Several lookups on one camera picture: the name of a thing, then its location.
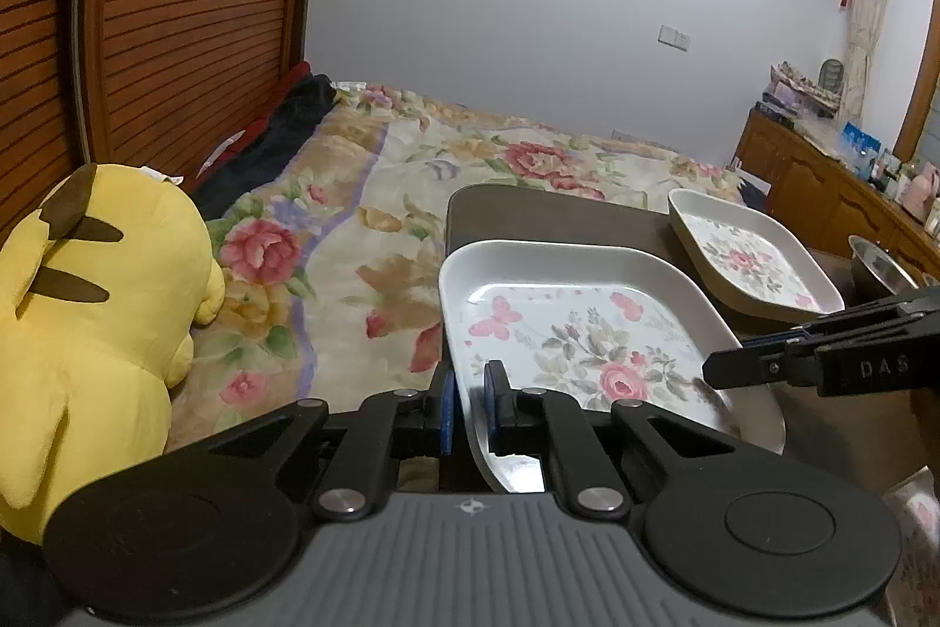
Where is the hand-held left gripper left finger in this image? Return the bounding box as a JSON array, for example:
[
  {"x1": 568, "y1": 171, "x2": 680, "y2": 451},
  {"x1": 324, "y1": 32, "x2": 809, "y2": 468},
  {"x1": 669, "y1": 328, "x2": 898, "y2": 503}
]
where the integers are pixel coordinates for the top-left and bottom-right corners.
[{"x1": 207, "y1": 363, "x2": 458, "y2": 521}]

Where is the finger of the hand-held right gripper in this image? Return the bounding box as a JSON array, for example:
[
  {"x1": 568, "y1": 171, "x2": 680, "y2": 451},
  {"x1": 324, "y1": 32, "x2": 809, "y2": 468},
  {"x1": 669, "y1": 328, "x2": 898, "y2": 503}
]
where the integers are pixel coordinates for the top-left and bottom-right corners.
[
  {"x1": 740, "y1": 285, "x2": 940, "y2": 350},
  {"x1": 701, "y1": 339, "x2": 824, "y2": 390}
]

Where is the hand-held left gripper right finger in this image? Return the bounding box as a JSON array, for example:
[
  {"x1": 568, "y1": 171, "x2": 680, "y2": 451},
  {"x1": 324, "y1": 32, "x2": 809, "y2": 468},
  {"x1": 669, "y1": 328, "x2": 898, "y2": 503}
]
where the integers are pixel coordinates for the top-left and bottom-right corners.
[{"x1": 481, "y1": 360, "x2": 736, "y2": 520}]

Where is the stainless steel bowl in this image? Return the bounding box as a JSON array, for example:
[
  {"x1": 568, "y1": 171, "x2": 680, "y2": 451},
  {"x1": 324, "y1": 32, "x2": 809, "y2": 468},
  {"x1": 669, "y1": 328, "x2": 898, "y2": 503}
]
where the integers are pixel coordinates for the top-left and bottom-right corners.
[{"x1": 848, "y1": 234, "x2": 924, "y2": 306}]

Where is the large floral square plate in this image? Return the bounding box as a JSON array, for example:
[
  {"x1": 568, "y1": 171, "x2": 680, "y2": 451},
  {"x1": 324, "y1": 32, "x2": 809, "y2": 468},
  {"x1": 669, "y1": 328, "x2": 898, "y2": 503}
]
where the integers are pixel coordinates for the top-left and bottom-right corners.
[{"x1": 438, "y1": 239, "x2": 787, "y2": 494}]

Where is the small floral square plate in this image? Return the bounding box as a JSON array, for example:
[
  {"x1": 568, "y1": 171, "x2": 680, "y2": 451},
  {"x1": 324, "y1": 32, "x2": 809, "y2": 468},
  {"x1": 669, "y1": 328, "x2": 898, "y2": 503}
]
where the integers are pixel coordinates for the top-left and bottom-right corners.
[{"x1": 667, "y1": 188, "x2": 846, "y2": 324}]

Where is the long wooden cabinet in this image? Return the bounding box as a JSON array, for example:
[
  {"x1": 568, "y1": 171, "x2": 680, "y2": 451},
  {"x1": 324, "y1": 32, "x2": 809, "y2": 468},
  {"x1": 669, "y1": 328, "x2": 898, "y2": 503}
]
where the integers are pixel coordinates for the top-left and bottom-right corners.
[{"x1": 733, "y1": 109, "x2": 940, "y2": 279}]

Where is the pink thermos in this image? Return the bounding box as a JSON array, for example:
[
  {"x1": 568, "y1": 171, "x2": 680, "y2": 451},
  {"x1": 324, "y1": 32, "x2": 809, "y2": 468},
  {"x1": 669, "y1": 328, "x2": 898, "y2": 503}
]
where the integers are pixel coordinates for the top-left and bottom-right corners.
[{"x1": 900, "y1": 163, "x2": 940, "y2": 215}]

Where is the blue box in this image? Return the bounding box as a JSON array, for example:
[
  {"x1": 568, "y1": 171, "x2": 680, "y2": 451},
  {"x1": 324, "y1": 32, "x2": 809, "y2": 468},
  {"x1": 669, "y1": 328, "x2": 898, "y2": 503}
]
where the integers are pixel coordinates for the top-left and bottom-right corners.
[{"x1": 841, "y1": 122, "x2": 884, "y2": 159}]

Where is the floral blanket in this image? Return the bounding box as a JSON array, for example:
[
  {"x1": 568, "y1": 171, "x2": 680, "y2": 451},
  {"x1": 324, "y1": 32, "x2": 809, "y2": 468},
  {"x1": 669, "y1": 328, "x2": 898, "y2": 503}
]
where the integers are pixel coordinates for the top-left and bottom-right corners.
[{"x1": 165, "y1": 79, "x2": 744, "y2": 453}]

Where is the stack of papers and boxes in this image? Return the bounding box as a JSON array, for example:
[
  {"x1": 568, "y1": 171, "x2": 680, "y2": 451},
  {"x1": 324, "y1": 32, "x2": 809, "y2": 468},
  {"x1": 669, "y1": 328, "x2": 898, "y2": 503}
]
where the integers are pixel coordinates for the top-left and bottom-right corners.
[{"x1": 760, "y1": 60, "x2": 840, "y2": 123}]

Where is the small grey fan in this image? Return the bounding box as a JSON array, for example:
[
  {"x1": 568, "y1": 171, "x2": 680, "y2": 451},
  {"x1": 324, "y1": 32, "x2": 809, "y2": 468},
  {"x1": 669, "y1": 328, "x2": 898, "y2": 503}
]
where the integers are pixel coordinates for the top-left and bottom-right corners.
[{"x1": 818, "y1": 57, "x2": 847, "y2": 99}]

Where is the dark clothes pile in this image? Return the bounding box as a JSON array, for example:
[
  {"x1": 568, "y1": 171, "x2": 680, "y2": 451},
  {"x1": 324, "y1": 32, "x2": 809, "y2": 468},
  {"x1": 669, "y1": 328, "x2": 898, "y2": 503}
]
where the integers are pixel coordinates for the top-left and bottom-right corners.
[{"x1": 192, "y1": 61, "x2": 338, "y2": 222}]

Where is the yellow plush toy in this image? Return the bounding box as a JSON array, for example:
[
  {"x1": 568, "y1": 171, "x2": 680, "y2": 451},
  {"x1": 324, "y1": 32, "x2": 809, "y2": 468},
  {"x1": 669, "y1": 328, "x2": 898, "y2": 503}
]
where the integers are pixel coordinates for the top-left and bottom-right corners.
[{"x1": 0, "y1": 163, "x2": 226, "y2": 544}]

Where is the wooden window frame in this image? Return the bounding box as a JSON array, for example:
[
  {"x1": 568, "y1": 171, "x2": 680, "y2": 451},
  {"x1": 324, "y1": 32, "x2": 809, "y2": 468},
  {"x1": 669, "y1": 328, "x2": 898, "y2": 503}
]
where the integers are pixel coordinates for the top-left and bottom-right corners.
[{"x1": 891, "y1": 35, "x2": 940, "y2": 162}]

